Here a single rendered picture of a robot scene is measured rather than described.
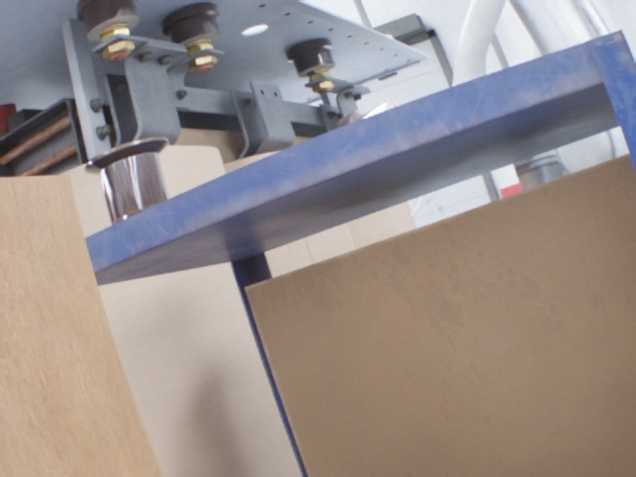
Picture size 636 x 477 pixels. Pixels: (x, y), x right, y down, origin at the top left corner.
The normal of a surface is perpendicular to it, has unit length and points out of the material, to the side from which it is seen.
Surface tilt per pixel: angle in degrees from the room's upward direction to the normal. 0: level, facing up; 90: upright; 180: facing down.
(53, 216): 90
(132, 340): 90
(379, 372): 90
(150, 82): 90
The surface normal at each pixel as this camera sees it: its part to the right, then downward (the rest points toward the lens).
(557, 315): -0.42, 0.07
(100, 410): 0.86, -0.30
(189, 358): 0.53, -0.22
